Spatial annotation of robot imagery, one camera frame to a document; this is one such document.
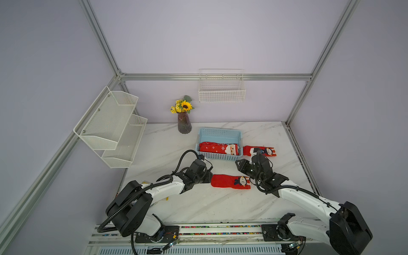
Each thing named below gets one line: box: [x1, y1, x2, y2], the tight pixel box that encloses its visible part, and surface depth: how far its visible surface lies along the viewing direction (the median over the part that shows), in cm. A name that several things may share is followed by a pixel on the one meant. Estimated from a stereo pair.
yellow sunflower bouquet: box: [170, 95, 195, 114], surface depth 100 cm
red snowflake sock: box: [199, 141, 240, 156], surface depth 102 cm
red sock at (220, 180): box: [210, 174, 251, 190], surface depth 92 cm
